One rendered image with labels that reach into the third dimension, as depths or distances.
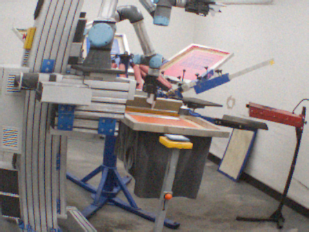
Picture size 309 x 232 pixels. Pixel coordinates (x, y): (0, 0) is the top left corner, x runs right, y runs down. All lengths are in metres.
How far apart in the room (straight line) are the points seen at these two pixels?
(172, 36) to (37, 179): 5.52
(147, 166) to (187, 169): 0.25
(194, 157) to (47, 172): 0.95
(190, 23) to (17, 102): 5.78
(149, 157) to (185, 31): 5.14
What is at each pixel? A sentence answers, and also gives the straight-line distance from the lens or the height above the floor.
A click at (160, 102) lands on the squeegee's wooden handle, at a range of 3.06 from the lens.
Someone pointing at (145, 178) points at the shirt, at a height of 0.66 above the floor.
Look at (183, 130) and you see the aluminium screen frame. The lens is 2.51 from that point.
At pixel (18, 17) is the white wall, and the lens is 7.03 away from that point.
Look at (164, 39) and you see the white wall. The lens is 7.44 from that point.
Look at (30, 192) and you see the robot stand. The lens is 2.34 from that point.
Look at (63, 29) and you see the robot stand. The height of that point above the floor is 1.45.
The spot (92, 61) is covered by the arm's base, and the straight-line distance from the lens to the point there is 2.10.
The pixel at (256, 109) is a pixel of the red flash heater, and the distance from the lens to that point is 3.52.
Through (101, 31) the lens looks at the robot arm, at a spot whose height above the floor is 1.44.
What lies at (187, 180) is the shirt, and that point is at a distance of 2.73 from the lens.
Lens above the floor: 1.36
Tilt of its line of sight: 8 degrees down
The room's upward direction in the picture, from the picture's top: 9 degrees clockwise
